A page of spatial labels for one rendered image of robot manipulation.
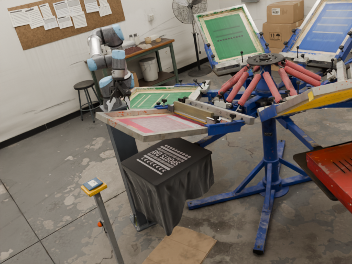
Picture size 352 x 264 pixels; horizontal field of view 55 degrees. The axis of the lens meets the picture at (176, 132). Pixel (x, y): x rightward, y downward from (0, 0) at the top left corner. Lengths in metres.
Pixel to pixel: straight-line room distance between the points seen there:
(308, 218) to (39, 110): 4.38
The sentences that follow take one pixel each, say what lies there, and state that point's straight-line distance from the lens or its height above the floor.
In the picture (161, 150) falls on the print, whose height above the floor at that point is 0.95.
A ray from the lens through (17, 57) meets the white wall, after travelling 5.76.
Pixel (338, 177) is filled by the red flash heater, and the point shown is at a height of 1.10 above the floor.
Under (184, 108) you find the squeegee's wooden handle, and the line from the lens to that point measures 2.47.
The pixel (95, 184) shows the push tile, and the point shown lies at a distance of 2.27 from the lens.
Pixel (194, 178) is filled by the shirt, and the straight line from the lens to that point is 2.32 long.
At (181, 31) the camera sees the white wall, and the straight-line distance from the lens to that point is 7.16.
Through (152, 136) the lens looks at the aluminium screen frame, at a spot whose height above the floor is 1.31.
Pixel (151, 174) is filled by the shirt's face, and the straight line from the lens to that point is 2.23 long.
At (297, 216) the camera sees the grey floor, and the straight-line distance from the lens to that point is 3.23.
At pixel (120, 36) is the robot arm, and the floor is 1.74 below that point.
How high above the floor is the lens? 2.16
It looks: 27 degrees down
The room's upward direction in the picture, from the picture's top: 11 degrees counter-clockwise
